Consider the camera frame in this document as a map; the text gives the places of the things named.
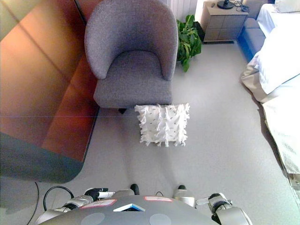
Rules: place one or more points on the silver right robot leg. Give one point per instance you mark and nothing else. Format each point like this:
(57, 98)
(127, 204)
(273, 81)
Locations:
(182, 194)

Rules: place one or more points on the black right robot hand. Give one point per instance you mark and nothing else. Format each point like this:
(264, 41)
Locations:
(216, 201)

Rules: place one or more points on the grey robot torso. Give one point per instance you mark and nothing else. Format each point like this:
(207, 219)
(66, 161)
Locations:
(140, 213)

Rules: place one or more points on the silver left robot leg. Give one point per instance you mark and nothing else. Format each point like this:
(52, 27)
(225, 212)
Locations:
(133, 189)

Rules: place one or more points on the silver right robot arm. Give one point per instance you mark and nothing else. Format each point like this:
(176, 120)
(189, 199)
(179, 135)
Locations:
(234, 216)

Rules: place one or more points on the white bed duvet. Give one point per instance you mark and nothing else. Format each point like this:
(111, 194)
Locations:
(279, 54)

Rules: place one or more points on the grey fabric armchair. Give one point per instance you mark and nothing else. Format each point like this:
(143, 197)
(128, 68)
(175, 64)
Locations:
(131, 77)

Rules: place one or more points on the beige wooden nightstand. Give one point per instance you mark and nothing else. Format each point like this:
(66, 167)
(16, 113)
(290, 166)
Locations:
(222, 25)

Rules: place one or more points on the white bed pillow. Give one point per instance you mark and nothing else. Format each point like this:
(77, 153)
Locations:
(287, 5)

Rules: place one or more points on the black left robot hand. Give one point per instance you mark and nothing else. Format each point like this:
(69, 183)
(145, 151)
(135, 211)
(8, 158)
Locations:
(96, 193)

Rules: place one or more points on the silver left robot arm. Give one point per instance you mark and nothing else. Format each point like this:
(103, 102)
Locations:
(75, 202)

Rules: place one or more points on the black round lamp base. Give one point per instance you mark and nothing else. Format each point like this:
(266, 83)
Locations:
(225, 5)

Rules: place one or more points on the white curtain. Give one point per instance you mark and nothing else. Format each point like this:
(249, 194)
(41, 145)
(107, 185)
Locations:
(182, 9)

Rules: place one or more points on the white fringed pillow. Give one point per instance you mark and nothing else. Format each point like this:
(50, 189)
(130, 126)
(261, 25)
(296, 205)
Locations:
(164, 126)

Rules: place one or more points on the green leafy houseplant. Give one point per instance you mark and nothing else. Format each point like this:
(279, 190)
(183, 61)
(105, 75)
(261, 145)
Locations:
(187, 44)

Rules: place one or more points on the silver robot leg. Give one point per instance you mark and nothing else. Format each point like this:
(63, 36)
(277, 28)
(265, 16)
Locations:
(133, 189)
(182, 194)

